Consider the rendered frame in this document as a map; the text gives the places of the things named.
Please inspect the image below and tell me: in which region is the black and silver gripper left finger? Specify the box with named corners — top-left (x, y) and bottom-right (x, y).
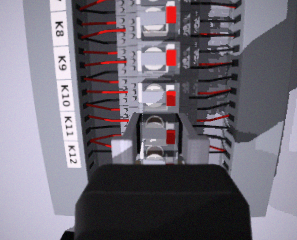
top-left (111, 113), bottom-right (142, 164)

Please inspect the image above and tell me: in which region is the grey mounting plate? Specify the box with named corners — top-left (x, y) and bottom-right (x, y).
top-left (87, 0), bottom-right (229, 167)

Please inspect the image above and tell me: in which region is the black rectangular tray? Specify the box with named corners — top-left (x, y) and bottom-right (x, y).
top-left (60, 231), bottom-right (74, 240)

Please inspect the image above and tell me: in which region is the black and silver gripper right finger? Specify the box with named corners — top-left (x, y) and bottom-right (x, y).
top-left (175, 113), bottom-right (210, 164)

